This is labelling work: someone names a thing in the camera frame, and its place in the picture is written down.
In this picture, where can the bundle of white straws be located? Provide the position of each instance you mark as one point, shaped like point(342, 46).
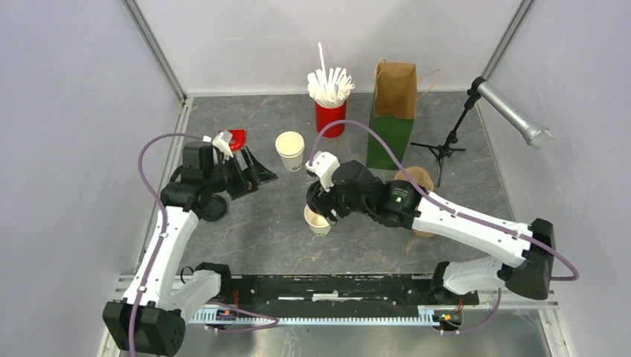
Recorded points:
point(329, 87)

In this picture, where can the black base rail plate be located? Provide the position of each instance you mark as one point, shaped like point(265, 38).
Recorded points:
point(338, 295)

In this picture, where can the stack of black lids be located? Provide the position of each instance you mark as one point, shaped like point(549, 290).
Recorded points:
point(212, 207)

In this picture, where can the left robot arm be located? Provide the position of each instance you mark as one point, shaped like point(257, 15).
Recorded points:
point(152, 316)

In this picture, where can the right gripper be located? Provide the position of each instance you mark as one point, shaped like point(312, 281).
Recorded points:
point(321, 200)

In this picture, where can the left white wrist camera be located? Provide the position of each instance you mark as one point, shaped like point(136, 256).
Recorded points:
point(222, 142)

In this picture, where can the silver microphone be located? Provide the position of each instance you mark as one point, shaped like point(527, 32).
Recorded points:
point(534, 134)

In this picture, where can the green and brown paper bag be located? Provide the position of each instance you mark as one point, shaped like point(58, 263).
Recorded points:
point(394, 105)

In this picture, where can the stack of paper cups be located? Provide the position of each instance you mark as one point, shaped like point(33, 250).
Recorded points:
point(290, 147)

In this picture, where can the red plastic bracket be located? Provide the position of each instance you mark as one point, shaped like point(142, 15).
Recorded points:
point(238, 139)

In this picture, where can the brown pulp cup carrier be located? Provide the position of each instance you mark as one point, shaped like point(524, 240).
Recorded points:
point(422, 178)

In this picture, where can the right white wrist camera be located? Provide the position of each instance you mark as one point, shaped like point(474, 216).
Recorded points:
point(323, 165)

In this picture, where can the red straw holder cup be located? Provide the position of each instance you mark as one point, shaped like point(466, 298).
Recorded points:
point(326, 116)

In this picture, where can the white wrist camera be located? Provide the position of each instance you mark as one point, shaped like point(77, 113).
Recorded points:
point(323, 165)
point(222, 142)

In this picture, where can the white paper coffee cup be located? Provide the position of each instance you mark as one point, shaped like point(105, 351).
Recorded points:
point(317, 223)

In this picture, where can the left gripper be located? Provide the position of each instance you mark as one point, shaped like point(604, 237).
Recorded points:
point(245, 183)

